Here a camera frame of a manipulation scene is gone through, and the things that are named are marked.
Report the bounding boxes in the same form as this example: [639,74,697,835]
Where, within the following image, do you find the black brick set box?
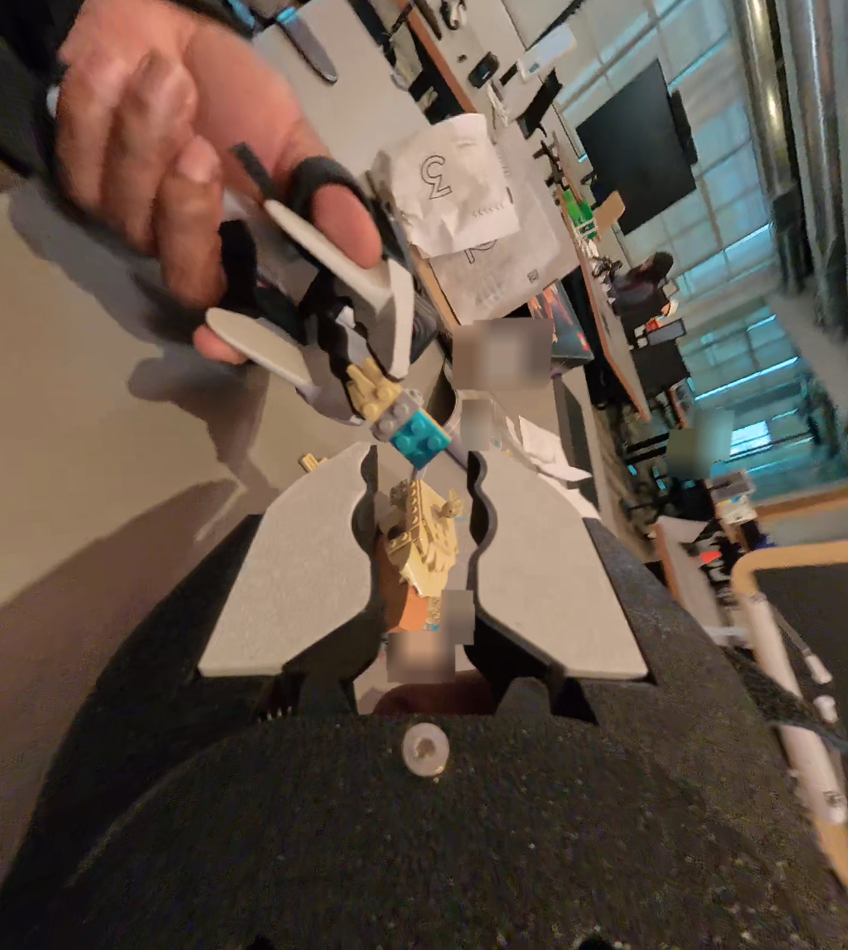
[528,278,594,366]

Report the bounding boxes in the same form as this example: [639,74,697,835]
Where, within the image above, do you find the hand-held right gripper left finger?
[197,445,382,680]

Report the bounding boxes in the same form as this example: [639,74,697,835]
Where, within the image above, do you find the person's left hand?
[56,0,386,366]

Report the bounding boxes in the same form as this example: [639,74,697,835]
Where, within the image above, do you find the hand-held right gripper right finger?
[467,451,651,684]

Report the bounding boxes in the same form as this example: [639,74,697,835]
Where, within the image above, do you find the tan brown brick ship model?
[375,478,467,635]

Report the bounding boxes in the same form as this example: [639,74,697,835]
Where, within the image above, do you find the large black wall screen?
[574,58,699,236]

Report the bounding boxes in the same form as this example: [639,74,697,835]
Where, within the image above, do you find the teal square brick plate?
[392,412,449,469]

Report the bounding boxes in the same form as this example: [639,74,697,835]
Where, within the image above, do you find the silver ventilation duct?
[732,0,848,331]

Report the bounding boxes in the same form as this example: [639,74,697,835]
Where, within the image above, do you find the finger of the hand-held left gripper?
[298,347,367,428]
[363,260,419,381]

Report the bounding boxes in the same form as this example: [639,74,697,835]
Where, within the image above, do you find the long grey work table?
[394,0,653,424]

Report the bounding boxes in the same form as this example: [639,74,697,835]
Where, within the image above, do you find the small grey brick piece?
[372,389,426,440]

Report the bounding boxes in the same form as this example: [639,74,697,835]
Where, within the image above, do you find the tan pointed brick piece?
[346,356,391,398]

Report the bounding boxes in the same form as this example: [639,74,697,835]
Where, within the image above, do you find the grey desk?
[0,0,603,654]

